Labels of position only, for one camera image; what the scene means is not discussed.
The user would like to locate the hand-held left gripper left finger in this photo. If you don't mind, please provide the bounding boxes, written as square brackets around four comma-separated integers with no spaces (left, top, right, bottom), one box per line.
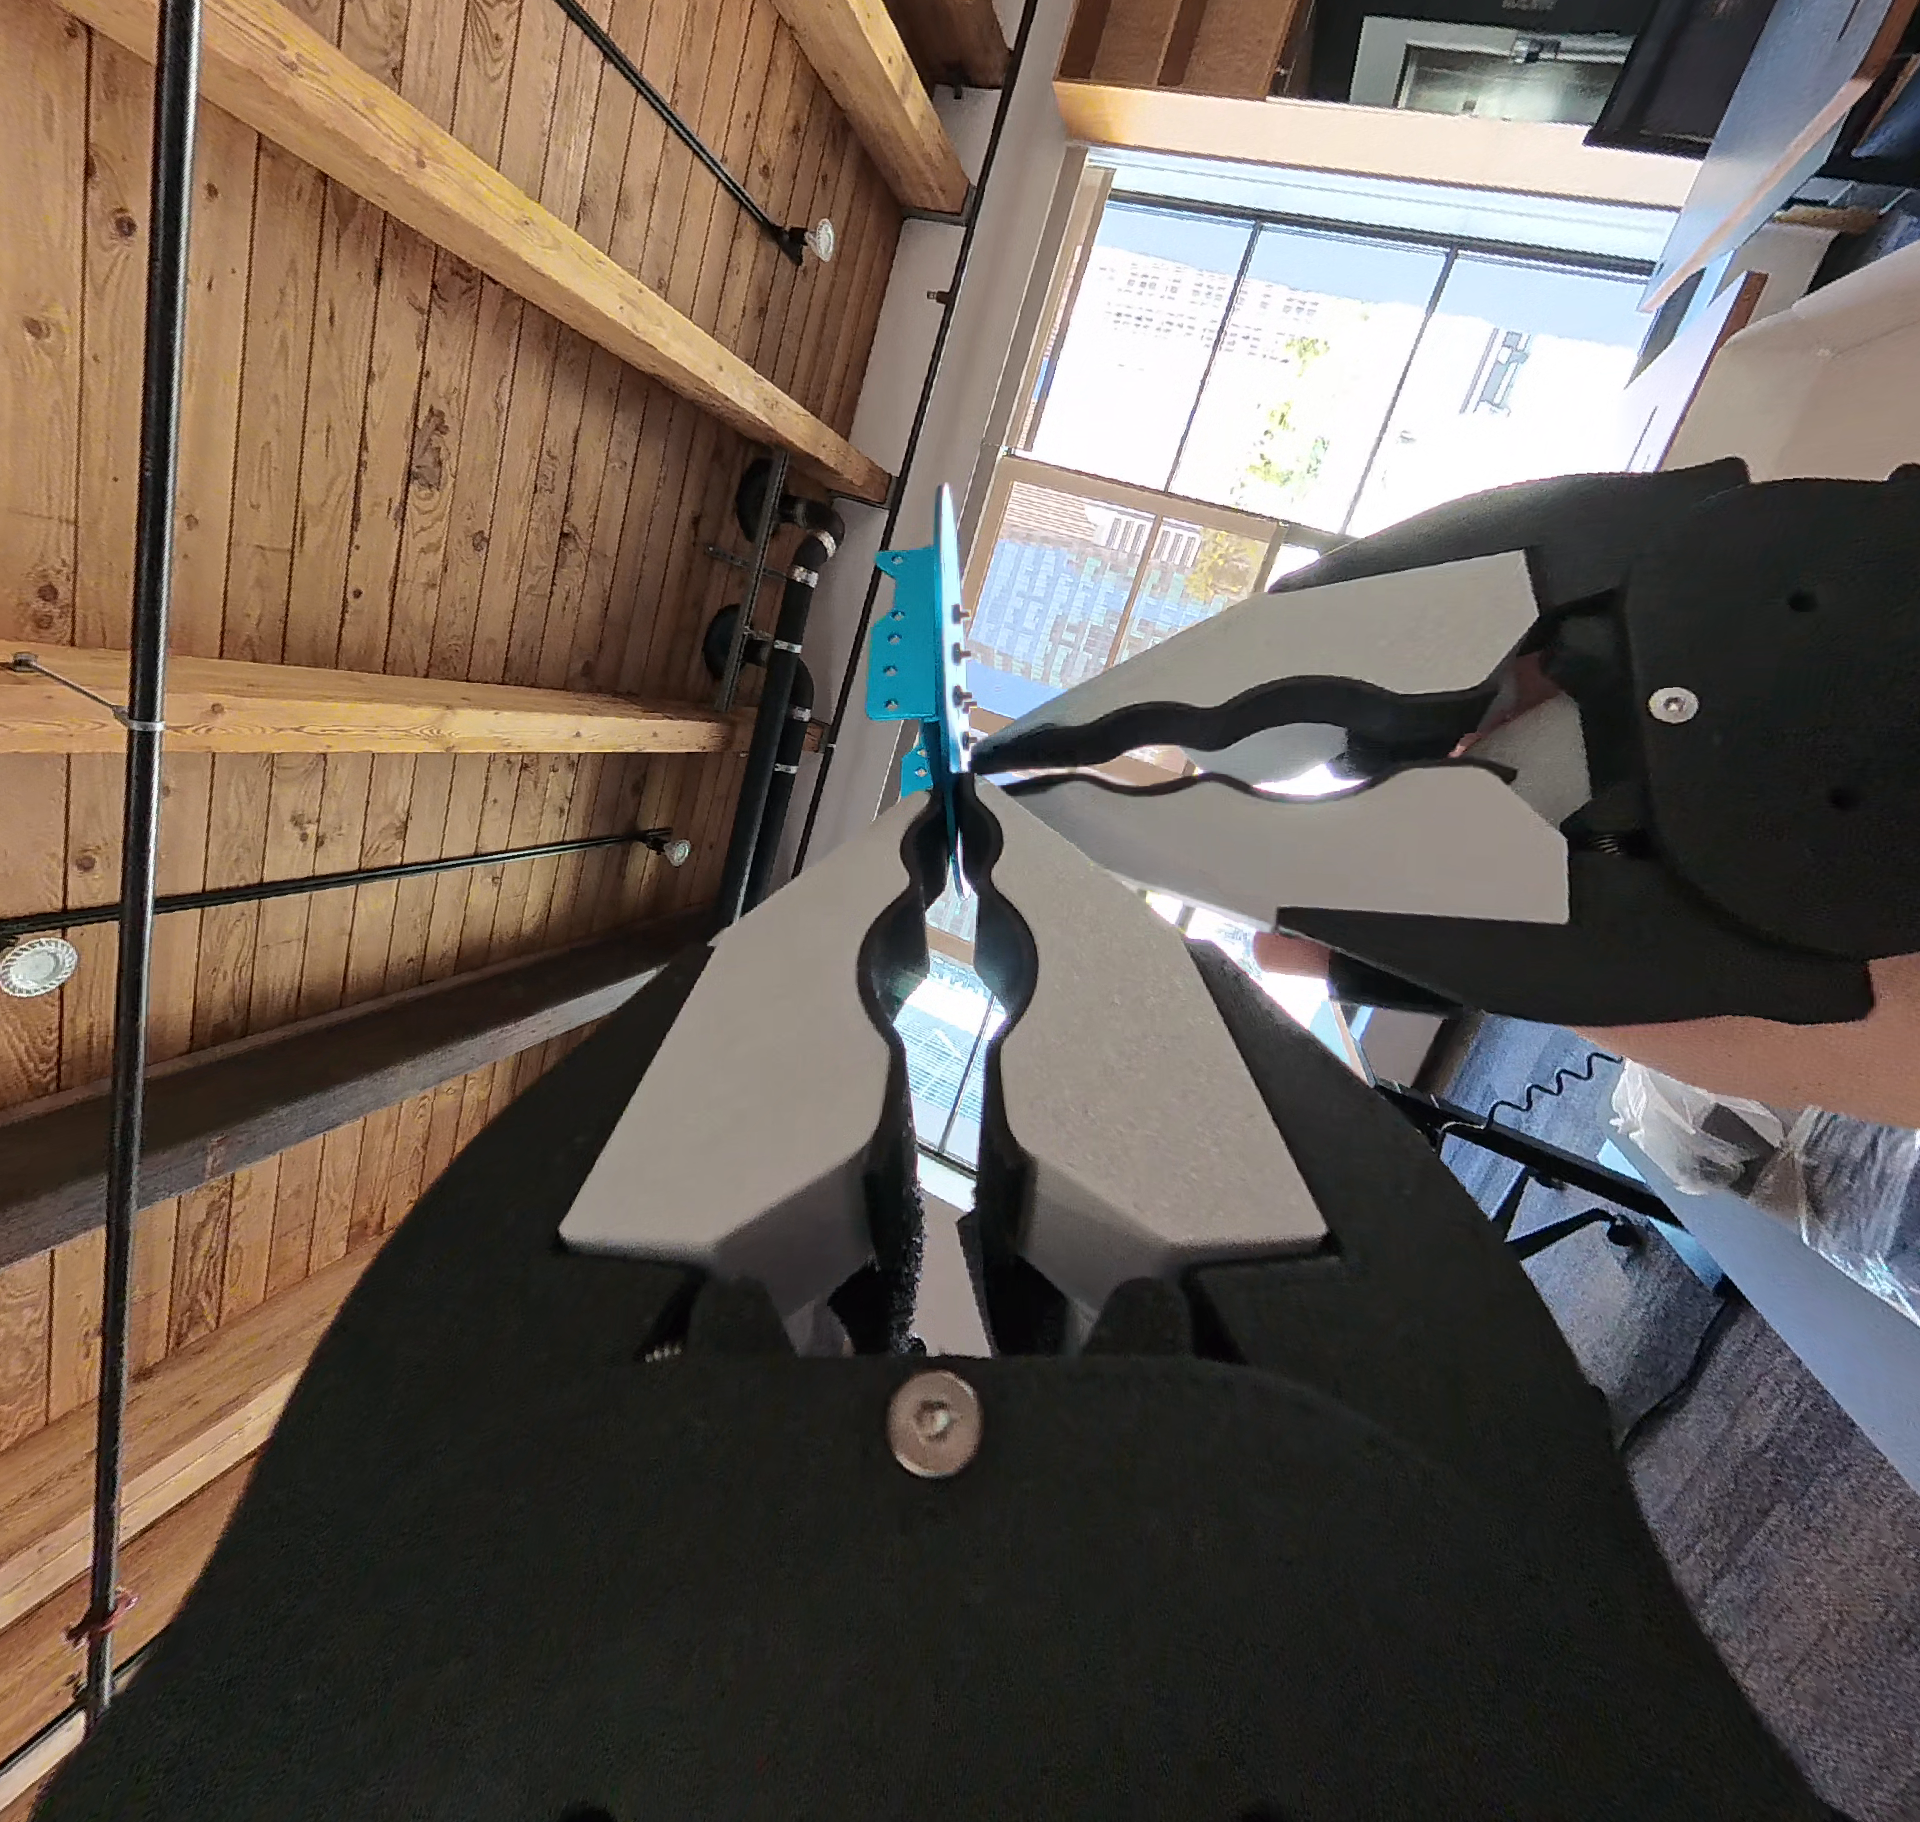
[555,796,944,1355]

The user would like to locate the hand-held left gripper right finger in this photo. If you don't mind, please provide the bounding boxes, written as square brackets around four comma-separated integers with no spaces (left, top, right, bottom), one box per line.
[963,782,1331,1355]

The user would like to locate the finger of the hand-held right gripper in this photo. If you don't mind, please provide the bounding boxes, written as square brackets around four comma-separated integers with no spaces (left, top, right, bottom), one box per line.
[970,546,1550,781]
[975,755,1575,930]

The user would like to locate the blue perforated metal bracket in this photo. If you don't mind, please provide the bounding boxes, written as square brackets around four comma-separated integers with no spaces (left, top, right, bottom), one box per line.
[868,542,945,796]

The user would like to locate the person's right forearm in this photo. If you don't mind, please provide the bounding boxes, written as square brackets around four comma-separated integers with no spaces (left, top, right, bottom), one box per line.
[1616,1012,1920,1130]

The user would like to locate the grey desk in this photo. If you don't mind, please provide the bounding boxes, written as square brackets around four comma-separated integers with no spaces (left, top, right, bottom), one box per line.
[1626,1146,1920,1427]

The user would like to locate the large window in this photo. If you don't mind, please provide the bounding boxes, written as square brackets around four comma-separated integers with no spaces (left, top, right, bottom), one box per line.
[914,157,1673,1170]

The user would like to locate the black ceiling pipes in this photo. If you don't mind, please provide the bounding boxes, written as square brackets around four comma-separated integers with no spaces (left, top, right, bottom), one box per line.
[701,453,849,927]

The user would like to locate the wooden bookshelf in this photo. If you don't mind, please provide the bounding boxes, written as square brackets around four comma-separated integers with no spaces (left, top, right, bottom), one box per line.
[1053,0,1704,211]

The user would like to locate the black sprinkler pipe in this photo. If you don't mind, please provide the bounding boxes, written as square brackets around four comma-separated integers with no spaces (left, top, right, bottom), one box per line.
[82,0,208,1721]

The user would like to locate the black lighting rail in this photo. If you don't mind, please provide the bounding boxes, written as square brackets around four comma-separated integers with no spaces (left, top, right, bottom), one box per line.
[0,833,677,943]
[461,0,811,264]

